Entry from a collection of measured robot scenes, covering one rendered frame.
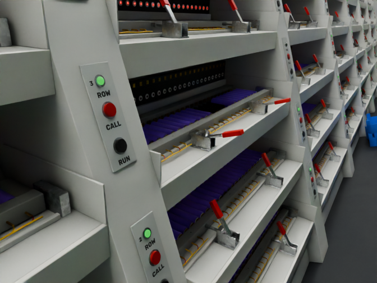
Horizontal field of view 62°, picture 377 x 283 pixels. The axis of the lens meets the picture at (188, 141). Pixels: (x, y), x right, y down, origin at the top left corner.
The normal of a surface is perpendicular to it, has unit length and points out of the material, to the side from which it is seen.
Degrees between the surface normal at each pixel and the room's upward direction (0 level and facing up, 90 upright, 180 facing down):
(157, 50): 109
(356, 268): 0
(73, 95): 90
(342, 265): 0
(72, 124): 90
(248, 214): 19
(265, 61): 90
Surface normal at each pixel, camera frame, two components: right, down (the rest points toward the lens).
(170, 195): 0.84, 0.22
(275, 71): -0.54, 0.30
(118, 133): 0.80, -0.10
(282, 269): 0.03, -0.93
